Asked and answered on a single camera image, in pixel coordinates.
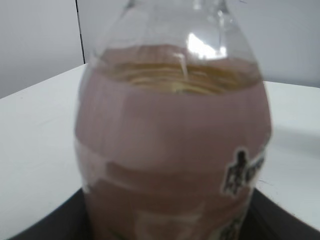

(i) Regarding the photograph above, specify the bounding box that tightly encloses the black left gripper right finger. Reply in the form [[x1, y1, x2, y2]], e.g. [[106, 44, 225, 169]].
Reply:
[[246, 189, 320, 240]]

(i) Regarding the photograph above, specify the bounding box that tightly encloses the peach oolong tea bottle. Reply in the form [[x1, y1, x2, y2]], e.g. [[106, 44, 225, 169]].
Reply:
[[75, 0, 272, 240]]

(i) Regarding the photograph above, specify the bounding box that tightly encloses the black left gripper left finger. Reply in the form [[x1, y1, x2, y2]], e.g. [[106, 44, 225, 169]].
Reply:
[[9, 188, 92, 240]]

